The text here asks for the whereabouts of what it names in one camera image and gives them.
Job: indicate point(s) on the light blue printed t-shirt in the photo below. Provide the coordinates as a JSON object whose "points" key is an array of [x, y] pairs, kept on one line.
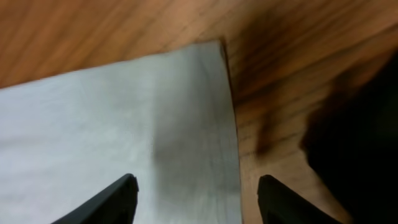
{"points": [[167, 119]]}

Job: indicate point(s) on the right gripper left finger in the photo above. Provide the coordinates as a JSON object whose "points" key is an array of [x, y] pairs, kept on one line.
{"points": [[115, 204]]}

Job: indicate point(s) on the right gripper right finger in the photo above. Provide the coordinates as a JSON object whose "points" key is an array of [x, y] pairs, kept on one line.
{"points": [[279, 204]]}

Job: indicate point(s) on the black garment at right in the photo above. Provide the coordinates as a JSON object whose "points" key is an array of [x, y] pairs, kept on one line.
{"points": [[352, 146]]}

